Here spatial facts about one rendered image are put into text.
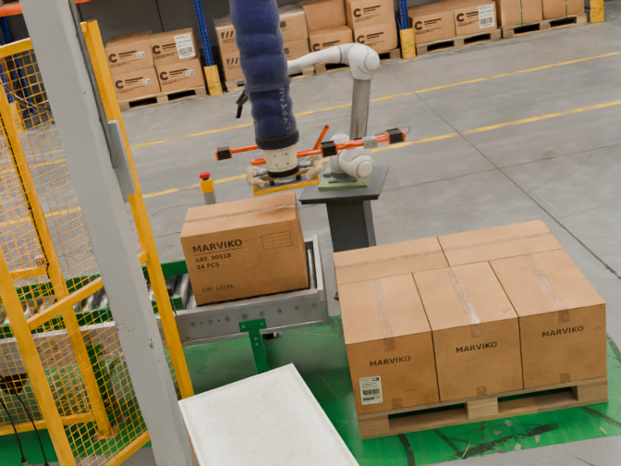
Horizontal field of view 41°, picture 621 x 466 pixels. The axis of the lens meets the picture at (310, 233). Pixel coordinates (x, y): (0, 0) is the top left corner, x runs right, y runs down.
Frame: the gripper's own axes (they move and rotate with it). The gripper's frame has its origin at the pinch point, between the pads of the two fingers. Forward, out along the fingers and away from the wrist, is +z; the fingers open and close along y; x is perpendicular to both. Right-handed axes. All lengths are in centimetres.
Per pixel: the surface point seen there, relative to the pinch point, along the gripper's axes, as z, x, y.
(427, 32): -67, -667, 280
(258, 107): -17, 42, -40
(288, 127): -11, 30, -52
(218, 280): 76, 42, -42
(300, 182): 15, 22, -63
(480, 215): 46, -213, -64
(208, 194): 49, 4, 12
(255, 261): 61, 32, -55
